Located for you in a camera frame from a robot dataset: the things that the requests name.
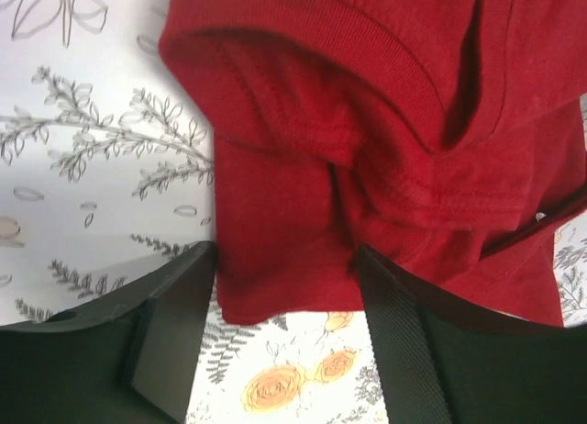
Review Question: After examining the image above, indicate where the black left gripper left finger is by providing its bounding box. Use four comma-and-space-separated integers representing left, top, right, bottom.
1, 241, 216, 423

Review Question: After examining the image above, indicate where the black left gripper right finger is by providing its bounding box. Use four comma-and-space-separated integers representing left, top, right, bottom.
358, 246, 586, 424

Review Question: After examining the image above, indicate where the red t shirt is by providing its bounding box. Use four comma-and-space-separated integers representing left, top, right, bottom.
160, 0, 586, 326

